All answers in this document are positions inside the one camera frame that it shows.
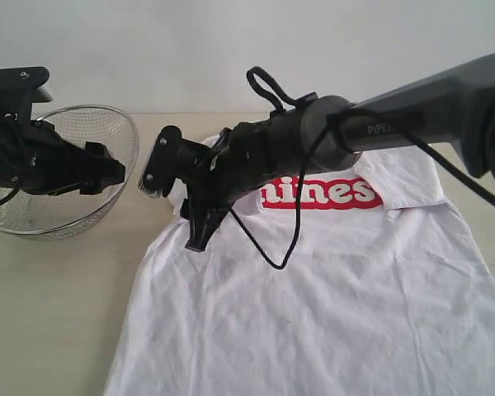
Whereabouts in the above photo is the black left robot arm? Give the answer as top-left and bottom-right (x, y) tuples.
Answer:
(0, 118), (125, 196)

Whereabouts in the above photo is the white t-shirt red lettering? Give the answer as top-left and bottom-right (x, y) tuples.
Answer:
(104, 147), (495, 395)

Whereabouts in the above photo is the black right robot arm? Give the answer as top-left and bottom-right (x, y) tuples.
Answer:
(182, 54), (495, 252)

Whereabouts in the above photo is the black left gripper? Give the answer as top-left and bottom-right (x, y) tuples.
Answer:
(0, 117), (125, 196)

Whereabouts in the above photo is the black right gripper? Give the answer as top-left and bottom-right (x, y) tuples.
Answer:
(179, 131), (272, 252)

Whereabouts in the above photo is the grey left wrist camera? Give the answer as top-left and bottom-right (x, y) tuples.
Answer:
(0, 66), (53, 121)

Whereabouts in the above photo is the round metal mesh basket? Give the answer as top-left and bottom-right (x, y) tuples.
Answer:
(0, 105), (139, 241)

